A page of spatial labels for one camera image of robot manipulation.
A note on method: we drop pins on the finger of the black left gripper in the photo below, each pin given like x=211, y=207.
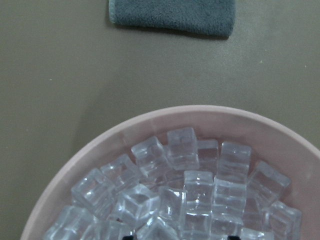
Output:
x=233, y=237
x=129, y=237

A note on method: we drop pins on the clear ice cubes pile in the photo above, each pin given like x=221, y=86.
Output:
x=187, y=189

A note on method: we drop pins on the pink bowl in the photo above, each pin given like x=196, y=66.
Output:
x=272, y=142

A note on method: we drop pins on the dark grey folded cloth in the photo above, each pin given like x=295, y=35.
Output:
x=202, y=17

